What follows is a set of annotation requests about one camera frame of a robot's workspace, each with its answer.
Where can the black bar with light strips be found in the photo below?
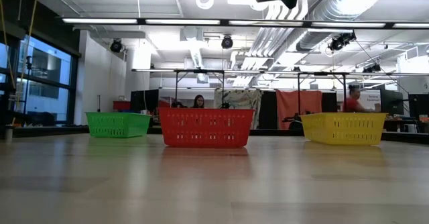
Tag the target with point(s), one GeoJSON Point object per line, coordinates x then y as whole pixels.
{"type": "Point", "coordinates": [182, 21]}

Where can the white board with text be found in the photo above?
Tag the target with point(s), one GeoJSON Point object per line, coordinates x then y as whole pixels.
{"type": "Point", "coordinates": [373, 98]}

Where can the person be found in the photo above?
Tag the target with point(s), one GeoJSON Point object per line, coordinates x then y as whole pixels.
{"type": "Point", "coordinates": [352, 105]}
{"type": "Point", "coordinates": [198, 102]}

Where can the black monitor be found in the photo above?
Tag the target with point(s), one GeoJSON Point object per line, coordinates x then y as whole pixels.
{"type": "Point", "coordinates": [390, 101]}
{"type": "Point", "coordinates": [419, 105]}

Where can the black curtain panel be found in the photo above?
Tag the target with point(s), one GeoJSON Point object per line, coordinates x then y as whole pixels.
{"type": "Point", "coordinates": [329, 101]}
{"type": "Point", "coordinates": [268, 110]}

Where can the yellow plastic basket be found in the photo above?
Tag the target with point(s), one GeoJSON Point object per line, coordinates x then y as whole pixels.
{"type": "Point", "coordinates": [343, 128]}

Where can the black metal rig frame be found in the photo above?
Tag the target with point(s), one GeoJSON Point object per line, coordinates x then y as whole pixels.
{"type": "Point", "coordinates": [199, 71]}
{"type": "Point", "coordinates": [321, 73]}

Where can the large window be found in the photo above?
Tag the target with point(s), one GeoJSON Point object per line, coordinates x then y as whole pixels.
{"type": "Point", "coordinates": [43, 66]}

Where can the red plastic basket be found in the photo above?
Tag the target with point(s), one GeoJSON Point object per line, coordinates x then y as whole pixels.
{"type": "Point", "coordinates": [206, 126]}

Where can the patterned cloth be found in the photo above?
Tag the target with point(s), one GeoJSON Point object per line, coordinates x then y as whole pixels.
{"type": "Point", "coordinates": [241, 100]}

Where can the black camera cluster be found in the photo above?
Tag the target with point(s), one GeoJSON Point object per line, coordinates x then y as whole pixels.
{"type": "Point", "coordinates": [375, 68]}
{"type": "Point", "coordinates": [336, 44]}

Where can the orange curtain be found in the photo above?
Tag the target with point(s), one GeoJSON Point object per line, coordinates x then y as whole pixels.
{"type": "Point", "coordinates": [288, 106]}

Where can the red bin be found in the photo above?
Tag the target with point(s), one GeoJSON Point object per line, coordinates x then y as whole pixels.
{"type": "Point", "coordinates": [120, 105]}

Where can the black round camera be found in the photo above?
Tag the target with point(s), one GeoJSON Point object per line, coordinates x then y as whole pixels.
{"type": "Point", "coordinates": [227, 43]}
{"type": "Point", "coordinates": [116, 46]}

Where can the small cup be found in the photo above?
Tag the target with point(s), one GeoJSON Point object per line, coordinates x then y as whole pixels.
{"type": "Point", "coordinates": [9, 133]}

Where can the green plastic basket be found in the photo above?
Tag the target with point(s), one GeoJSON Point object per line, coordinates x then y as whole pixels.
{"type": "Point", "coordinates": [117, 125]}

